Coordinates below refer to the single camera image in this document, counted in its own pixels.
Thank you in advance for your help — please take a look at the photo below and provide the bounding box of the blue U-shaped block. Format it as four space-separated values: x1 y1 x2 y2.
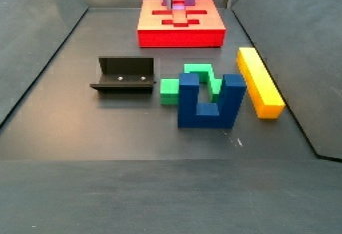
178 73 246 129

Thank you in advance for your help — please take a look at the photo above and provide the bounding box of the yellow long bar block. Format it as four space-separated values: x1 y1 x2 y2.
237 47 285 119

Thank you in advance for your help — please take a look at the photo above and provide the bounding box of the green stepped block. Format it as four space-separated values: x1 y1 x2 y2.
160 63 222 105

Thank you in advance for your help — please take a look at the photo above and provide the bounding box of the red slotted board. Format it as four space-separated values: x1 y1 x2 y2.
136 0 226 48

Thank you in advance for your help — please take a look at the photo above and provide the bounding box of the black angle bracket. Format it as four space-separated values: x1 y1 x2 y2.
90 56 155 91

